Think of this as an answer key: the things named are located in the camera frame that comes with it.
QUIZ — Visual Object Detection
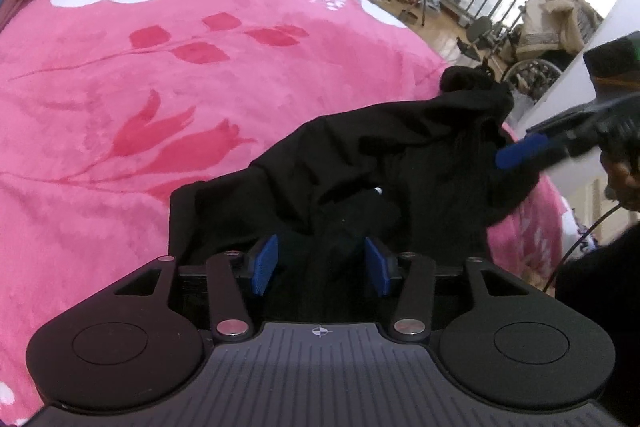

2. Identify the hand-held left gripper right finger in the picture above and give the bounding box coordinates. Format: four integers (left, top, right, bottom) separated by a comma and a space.
364, 236, 531, 343

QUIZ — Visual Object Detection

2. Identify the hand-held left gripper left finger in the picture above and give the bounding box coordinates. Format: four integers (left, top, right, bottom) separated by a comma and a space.
112, 234, 279, 344

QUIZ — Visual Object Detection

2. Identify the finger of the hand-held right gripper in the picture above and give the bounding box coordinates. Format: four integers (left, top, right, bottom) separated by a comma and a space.
525, 103, 608, 134
495, 133, 578, 171

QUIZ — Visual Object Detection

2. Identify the black t-shirt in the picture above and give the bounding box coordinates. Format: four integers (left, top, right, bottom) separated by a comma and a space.
169, 66, 542, 314

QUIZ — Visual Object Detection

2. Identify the person's right hand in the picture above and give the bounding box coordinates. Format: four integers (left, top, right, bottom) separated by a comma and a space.
602, 154, 640, 200

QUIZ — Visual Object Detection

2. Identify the wheelchair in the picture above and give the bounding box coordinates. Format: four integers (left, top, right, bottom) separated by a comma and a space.
457, 14, 563, 104

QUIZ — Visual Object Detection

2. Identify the cream checkered blanket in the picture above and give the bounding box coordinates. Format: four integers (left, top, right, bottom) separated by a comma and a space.
520, 0, 602, 58

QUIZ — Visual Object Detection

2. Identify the pink floral blanket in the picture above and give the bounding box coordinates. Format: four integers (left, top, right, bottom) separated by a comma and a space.
0, 0, 583, 427

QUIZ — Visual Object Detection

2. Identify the person's black clothing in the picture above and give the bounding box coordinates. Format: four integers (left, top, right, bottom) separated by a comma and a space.
555, 224, 640, 427

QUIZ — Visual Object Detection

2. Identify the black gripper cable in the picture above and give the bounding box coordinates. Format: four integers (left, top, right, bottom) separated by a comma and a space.
549, 201, 626, 295

